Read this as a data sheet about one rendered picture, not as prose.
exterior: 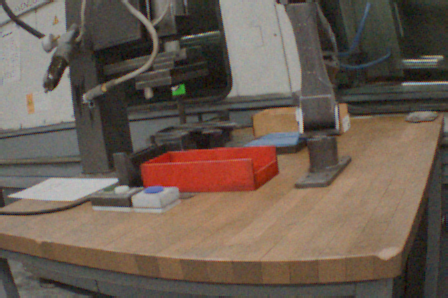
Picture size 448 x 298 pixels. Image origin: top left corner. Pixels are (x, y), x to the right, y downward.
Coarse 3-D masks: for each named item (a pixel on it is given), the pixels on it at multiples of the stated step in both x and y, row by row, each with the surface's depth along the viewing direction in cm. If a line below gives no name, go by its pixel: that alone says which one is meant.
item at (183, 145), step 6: (186, 138) 138; (216, 138) 150; (222, 138) 153; (168, 144) 137; (174, 144) 137; (180, 144) 136; (186, 144) 138; (192, 144) 140; (198, 144) 150; (204, 144) 149; (210, 144) 148; (216, 144) 150; (222, 144) 153; (168, 150) 138; (174, 150) 137; (180, 150) 136; (186, 150) 137
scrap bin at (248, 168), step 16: (160, 160) 129; (176, 160) 132; (192, 160) 130; (208, 160) 128; (224, 160) 114; (240, 160) 112; (256, 160) 123; (272, 160) 122; (144, 176) 123; (160, 176) 121; (176, 176) 119; (192, 176) 117; (208, 176) 116; (224, 176) 114; (240, 176) 113; (256, 176) 112; (272, 176) 119; (192, 192) 118
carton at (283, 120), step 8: (344, 104) 162; (264, 112) 170; (272, 112) 172; (280, 112) 171; (288, 112) 170; (344, 112) 162; (256, 120) 162; (264, 120) 161; (272, 120) 160; (280, 120) 159; (288, 120) 158; (296, 120) 157; (344, 120) 158; (256, 128) 163; (264, 128) 162; (272, 128) 161; (280, 128) 160; (288, 128) 159; (296, 128) 158; (344, 128) 157; (256, 136) 163
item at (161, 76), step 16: (176, 48) 142; (192, 48) 140; (112, 64) 147; (128, 64) 145; (144, 64) 143; (160, 64) 140; (176, 64) 139; (192, 64) 142; (144, 80) 136; (160, 80) 134; (176, 80) 135
